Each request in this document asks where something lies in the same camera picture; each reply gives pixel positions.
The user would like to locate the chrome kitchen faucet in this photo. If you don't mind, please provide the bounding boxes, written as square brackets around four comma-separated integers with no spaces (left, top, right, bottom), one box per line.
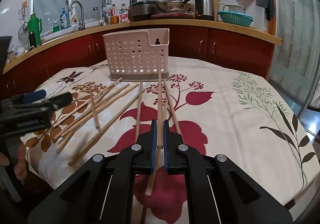
[68,0,86,31]

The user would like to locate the red kitchen cabinets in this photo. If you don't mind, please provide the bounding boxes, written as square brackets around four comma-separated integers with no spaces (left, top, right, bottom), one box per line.
[1,19,283,99]

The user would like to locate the person's left hand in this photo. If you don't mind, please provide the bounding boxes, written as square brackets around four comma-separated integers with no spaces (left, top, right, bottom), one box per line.
[14,141,27,181]

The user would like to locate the wooden chopstick under gripper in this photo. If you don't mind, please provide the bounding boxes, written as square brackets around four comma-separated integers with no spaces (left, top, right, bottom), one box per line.
[145,106,169,197]

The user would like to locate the short crossing wooden chopstick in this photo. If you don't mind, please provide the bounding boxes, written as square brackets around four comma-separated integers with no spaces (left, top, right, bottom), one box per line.
[89,82,100,130]

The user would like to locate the black flask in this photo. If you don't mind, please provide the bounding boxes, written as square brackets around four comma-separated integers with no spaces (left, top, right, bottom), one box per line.
[29,31,37,50]

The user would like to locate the green thermos jug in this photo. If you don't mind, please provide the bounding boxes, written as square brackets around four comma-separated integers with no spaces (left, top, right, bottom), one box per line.
[28,13,42,47]

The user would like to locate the green soap bottle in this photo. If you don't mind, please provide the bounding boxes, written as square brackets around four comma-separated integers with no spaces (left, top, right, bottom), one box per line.
[53,20,60,32]

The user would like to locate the blue detergent bottle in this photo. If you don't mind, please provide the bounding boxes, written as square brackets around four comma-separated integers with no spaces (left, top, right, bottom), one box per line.
[60,8,69,30]

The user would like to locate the floral tablecloth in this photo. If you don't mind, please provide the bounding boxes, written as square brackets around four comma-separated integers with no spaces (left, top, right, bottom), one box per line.
[21,56,317,224]

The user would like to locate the white spray bottle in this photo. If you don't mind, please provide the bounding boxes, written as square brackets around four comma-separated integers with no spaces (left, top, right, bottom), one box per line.
[70,5,78,26]

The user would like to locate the long diagonal wooden chopstick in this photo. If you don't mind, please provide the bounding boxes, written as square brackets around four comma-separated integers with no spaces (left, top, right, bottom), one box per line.
[68,89,144,167]

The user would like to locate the pink perforated utensil basket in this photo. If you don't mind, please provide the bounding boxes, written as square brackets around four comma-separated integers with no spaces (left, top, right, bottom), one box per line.
[103,28,170,82]

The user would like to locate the orange jar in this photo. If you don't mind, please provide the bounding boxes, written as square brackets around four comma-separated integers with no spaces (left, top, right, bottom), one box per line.
[110,15,119,24]

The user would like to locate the black knife set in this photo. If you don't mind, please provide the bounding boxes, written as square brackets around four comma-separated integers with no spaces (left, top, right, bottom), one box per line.
[129,0,137,6]

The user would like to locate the black rice cooker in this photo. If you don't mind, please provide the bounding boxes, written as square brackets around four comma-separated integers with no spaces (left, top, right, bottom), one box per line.
[128,0,161,22]

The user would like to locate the glass sliding door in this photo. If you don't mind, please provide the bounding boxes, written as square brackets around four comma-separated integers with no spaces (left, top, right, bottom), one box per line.
[269,0,319,113]

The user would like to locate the wok with glass lid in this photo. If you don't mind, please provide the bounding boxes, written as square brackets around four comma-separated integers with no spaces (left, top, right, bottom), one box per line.
[156,0,194,13]

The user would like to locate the red induction cooker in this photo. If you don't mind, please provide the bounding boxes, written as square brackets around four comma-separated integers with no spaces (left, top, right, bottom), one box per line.
[151,12,195,19]

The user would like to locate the teal plastic colander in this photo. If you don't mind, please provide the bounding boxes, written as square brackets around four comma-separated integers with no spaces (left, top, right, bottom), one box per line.
[218,11,254,27]

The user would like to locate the steel electric kettle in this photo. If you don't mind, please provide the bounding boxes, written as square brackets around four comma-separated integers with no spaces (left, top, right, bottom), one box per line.
[195,0,214,21]

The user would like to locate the white green-rimmed basin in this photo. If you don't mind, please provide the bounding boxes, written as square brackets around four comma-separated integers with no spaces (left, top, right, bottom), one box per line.
[219,2,246,14]

